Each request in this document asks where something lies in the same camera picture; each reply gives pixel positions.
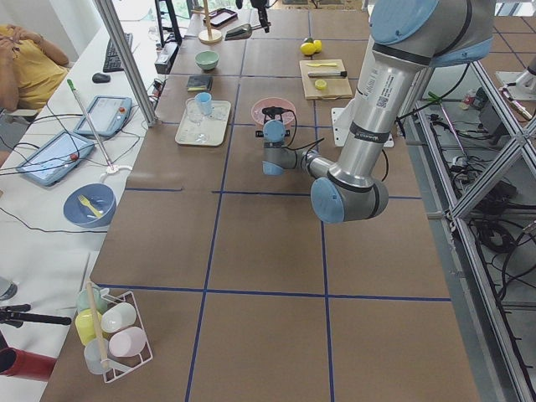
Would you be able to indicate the far teach pendant tablet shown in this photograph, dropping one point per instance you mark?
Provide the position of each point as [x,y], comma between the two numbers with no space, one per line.
[109,114]

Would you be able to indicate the translucent cup in rack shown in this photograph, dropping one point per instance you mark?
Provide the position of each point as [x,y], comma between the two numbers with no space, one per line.
[92,355]

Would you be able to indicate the green tipped metal rod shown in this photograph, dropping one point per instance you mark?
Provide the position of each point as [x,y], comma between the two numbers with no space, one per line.
[87,125]

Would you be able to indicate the teach pendant tablet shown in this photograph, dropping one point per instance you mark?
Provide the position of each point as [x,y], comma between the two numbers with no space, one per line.
[56,158]
[109,114]

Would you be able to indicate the white cup in rack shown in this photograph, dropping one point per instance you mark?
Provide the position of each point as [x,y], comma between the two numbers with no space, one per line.
[120,316]

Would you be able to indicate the green bowl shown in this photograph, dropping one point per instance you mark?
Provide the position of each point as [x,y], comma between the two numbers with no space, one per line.
[207,60]

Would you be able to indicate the cream serving tray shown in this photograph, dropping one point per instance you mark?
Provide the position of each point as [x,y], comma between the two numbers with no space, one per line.
[212,130]

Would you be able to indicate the person in yellow shirt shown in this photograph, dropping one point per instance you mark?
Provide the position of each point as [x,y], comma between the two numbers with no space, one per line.
[32,68]

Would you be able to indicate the yellow plastic knife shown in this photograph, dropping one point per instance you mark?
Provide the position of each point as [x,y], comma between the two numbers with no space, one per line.
[318,65]

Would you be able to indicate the black handled knife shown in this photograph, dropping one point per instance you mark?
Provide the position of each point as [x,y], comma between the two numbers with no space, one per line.
[328,74]

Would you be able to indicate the metal ice scoop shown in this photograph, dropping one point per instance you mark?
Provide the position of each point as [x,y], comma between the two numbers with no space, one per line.
[241,32]

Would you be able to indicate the red cylinder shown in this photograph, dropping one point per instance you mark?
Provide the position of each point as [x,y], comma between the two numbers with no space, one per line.
[26,365]

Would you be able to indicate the dark sponge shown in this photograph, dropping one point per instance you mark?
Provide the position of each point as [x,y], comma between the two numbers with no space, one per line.
[199,83]

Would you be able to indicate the pink cup in rack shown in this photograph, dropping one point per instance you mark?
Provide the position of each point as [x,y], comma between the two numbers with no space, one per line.
[128,342]

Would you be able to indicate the black tripod handle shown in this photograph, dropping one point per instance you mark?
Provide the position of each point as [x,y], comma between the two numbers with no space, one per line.
[17,315]

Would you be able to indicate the green cup in rack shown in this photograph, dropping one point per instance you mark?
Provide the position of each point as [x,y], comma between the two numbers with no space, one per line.
[83,302]

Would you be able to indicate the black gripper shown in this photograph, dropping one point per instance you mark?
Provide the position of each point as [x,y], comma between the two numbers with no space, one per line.
[263,17]
[272,111]

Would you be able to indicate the aluminium frame post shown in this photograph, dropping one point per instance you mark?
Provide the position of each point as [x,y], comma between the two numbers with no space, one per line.
[113,26]

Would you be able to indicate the wooden paper towel stand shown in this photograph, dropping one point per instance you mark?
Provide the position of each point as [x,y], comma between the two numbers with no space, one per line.
[209,35]

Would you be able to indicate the near teach pendant tablet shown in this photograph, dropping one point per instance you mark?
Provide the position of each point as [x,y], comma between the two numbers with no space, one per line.
[56,158]

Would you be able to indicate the blue bowl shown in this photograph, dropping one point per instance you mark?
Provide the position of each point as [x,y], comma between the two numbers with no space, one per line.
[101,196]

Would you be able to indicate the yellow cup in rack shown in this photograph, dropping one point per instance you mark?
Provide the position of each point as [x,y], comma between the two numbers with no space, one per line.
[84,326]

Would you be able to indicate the white wire cup rack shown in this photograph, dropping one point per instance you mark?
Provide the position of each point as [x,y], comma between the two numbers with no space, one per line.
[120,366]

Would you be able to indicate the black computer mouse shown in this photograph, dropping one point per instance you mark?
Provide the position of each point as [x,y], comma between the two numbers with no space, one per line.
[100,78]

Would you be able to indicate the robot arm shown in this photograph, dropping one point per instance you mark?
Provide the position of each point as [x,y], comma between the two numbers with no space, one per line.
[405,37]

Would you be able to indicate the clear glass cup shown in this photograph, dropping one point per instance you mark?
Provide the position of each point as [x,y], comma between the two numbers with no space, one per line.
[194,112]

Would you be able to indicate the light blue cup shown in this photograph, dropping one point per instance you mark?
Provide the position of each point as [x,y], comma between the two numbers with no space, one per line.
[204,102]

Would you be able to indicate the yellow lemon half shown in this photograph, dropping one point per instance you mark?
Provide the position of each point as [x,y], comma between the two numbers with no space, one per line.
[320,84]

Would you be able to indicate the dark tray at back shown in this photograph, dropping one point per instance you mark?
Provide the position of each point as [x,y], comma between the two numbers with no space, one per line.
[221,16]

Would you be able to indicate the aluminium frame rail right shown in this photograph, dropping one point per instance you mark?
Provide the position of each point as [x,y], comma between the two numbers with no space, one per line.
[475,160]

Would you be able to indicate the pink bowl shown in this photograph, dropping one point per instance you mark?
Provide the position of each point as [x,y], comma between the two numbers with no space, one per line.
[259,117]

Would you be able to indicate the black keyboard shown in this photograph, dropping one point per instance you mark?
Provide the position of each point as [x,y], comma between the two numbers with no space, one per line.
[112,60]

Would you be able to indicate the yellow plastic fork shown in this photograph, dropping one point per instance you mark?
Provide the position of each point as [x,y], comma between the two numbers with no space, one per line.
[87,203]

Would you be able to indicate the wooden cutting board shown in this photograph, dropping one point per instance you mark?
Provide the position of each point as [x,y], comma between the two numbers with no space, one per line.
[336,88]

